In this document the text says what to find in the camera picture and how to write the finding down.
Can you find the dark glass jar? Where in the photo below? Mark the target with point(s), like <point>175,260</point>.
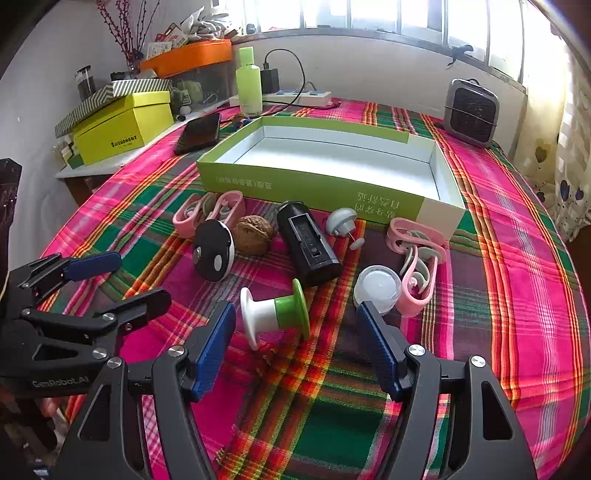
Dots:
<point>85,85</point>

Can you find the white green spool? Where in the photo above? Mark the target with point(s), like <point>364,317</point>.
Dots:
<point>281,314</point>

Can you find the green white cardboard box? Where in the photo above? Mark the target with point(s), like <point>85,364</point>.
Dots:
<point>323,152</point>

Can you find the clear plastic container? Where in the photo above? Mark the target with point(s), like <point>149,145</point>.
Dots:
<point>217,85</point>

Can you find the brown walnut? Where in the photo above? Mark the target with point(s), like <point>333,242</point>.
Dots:
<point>254,235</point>

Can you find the clear round jar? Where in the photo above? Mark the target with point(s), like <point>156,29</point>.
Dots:
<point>376,286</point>

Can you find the yellow cardboard box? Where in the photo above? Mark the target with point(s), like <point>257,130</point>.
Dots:
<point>124,129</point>

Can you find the white work gloves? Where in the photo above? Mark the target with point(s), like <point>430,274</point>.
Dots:
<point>207,23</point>

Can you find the pink silicone clip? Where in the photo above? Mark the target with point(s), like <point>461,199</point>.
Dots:
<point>411,300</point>
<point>399,226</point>
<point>233,203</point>
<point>182,226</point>

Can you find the grey mushroom knob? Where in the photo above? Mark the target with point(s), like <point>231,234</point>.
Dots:
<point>339,221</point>

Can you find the light green bottle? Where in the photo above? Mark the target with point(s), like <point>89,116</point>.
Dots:
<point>248,83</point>

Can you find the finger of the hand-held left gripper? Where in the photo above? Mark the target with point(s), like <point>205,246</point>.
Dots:
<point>138,302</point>
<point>92,266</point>

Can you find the black power adapter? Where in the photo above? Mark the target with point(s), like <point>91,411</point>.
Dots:
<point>270,82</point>

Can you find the printed paper cards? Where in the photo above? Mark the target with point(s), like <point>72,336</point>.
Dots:
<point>164,44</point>

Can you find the black battery case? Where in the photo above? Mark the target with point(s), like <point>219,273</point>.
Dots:
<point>309,249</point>

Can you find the striped box lid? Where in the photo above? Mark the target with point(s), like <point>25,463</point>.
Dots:
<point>106,94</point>

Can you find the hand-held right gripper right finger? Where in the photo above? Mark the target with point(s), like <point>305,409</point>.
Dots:
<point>376,341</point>

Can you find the orange storage box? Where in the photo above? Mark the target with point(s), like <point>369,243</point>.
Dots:
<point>189,57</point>

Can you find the white side shelf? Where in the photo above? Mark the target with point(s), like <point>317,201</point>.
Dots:
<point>92,170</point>

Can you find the cream printed curtain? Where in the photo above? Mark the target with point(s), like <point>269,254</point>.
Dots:
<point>568,175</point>

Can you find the black smartphone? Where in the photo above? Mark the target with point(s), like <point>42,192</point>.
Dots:
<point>198,134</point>

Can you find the white power strip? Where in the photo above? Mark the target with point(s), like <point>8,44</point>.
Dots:
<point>314,97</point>

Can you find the black white oval disc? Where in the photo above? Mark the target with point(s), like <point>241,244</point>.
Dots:
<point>212,249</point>

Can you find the grey space heater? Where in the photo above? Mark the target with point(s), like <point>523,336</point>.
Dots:
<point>471,115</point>

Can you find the pink green plaid blanket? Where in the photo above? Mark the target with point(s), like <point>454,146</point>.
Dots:
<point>498,258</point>

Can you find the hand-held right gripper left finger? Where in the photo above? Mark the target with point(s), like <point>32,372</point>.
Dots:
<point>214,350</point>

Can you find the red flower branches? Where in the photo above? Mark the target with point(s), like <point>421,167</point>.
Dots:
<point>124,32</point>

